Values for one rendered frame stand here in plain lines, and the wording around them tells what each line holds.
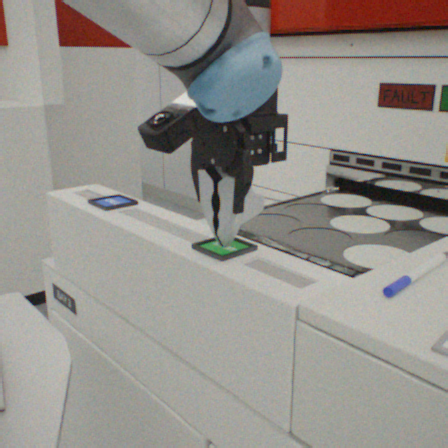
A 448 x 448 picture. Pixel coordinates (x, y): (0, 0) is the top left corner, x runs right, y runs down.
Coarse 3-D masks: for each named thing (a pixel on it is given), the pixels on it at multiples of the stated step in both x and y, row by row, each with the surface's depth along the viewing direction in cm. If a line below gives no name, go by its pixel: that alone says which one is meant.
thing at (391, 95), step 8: (384, 88) 104; (392, 88) 102; (400, 88) 101; (408, 88) 100; (416, 88) 99; (424, 88) 97; (432, 88) 96; (384, 96) 104; (392, 96) 103; (400, 96) 101; (408, 96) 100; (416, 96) 99; (424, 96) 98; (384, 104) 104; (392, 104) 103; (400, 104) 102; (408, 104) 100; (416, 104) 99; (424, 104) 98
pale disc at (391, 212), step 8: (368, 208) 98; (376, 208) 98; (384, 208) 98; (392, 208) 98; (400, 208) 98; (408, 208) 98; (376, 216) 93; (384, 216) 93; (392, 216) 93; (400, 216) 93; (408, 216) 93; (416, 216) 93
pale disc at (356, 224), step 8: (344, 216) 93; (352, 216) 93; (360, 216) 93; (336, 224) 89; (344, 224) 89; (352, 224) 89; (360, 224) 89; (368, 224) 89; (376, 224) 89; (384, 224) 89; (352, 232) 85; (360, 232) 85; (368, 232) 85; (376, 232) 85
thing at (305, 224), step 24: (336, 192) 109; (264, 216) 93; (288, 216) 93; (312, 216) 93; (336, 216) 93; (432, 216) 93; (288, 240) 81; (312, 240) 81; (336, 240) 81; (360, 240) 81; (384, 240) 81; (408, 240) 81; (432, 240) 81
